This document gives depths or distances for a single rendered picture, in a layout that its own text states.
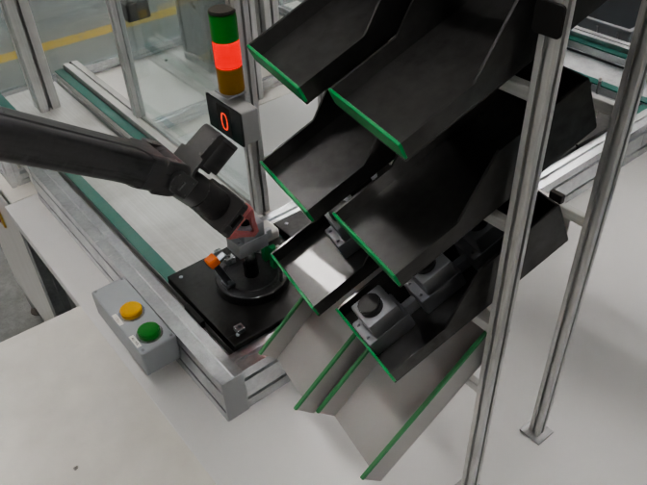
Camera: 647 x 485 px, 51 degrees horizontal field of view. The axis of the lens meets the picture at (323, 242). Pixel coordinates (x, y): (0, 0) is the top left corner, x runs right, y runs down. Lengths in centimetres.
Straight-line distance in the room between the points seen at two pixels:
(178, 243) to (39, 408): 44
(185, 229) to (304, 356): 56
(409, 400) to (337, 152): 36
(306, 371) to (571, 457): 46
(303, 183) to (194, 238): 69
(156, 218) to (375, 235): 90
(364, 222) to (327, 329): 32
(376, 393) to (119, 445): 47
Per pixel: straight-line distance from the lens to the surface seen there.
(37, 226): 179
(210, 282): 133
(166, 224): 158
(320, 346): 108
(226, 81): 130
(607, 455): 125
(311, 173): 88
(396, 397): 100
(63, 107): 217
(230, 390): 118
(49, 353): 145
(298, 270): 98
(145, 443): 125
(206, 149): 107
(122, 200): 169
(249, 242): 123
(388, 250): 77
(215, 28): 127
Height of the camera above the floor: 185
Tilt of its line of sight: 39 degrees down
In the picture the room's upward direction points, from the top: 3 degrees counter-clockwise
